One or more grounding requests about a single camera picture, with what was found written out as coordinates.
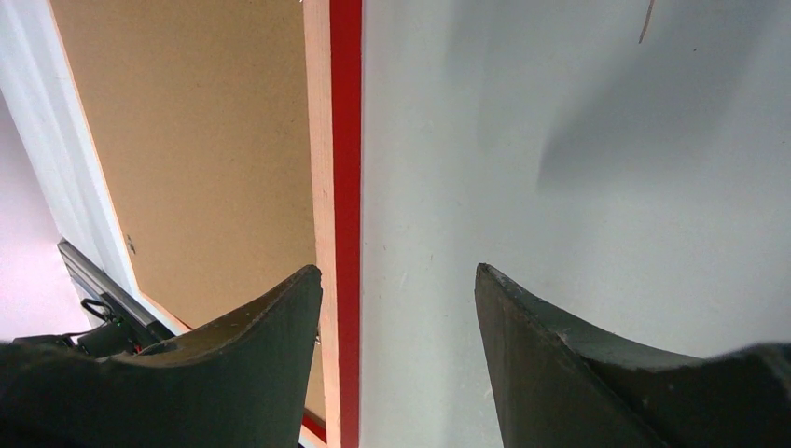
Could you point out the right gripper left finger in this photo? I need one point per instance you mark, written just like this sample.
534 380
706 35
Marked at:
238 381

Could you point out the red wooden picture frame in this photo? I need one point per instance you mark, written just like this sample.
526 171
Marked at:
332 38

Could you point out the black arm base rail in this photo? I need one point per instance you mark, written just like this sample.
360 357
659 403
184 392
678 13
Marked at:
125 326

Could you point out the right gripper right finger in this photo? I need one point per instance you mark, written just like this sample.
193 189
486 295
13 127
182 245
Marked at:
559 381

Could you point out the brown backing board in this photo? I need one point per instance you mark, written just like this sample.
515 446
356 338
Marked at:
198 111

